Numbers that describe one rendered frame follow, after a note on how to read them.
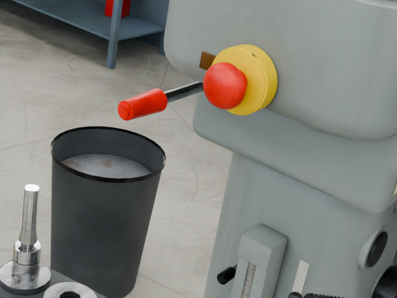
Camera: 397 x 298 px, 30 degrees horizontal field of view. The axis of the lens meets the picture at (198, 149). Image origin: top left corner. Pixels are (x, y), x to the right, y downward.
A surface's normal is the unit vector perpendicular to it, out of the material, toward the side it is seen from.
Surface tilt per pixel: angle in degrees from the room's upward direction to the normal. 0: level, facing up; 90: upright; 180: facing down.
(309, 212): 90
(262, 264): 90
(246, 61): 90
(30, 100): 0
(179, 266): 0
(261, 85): 90
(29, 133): 0
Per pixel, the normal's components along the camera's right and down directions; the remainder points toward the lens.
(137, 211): 0.71, 0.45
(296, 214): -0.59, 0.26
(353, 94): -0.14, 0.40
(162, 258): 0.16, -0.89
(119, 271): 0.55, 0.49
